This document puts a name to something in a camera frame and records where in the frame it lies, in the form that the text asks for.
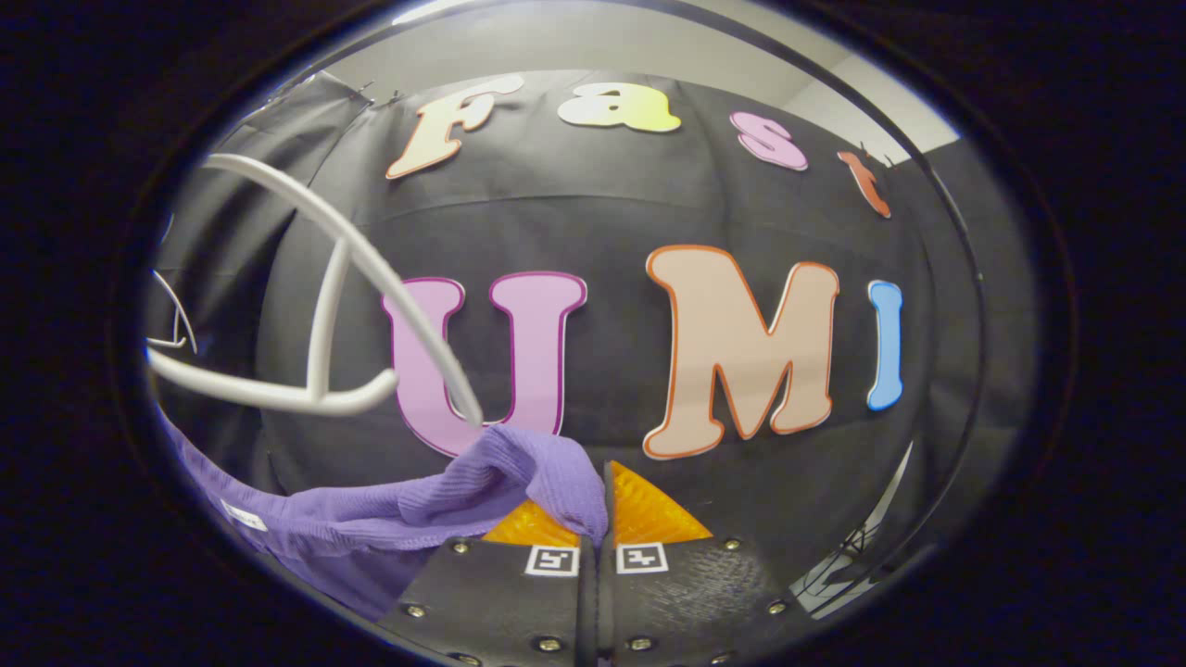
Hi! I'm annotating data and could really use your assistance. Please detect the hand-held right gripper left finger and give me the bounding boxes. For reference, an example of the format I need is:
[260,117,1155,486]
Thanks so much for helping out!
[380,500,599,667]

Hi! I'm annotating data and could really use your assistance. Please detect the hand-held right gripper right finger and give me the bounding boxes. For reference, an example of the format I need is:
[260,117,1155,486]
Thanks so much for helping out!
[598,460,818,667]

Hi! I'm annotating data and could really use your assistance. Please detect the purple jacket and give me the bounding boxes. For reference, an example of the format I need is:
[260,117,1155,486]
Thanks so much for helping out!
[158,408,610,623]

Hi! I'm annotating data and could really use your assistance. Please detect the white clothes hanger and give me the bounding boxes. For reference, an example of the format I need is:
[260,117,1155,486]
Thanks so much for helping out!
[148,153,486,430]
[146,269,198,355]

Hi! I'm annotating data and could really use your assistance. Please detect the black clothes rack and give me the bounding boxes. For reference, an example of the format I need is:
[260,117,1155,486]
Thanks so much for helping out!
[259,5,989,557]

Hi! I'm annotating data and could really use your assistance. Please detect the tangle of black cables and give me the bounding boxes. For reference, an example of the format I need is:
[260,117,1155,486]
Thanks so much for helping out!
[801,523,877,598]

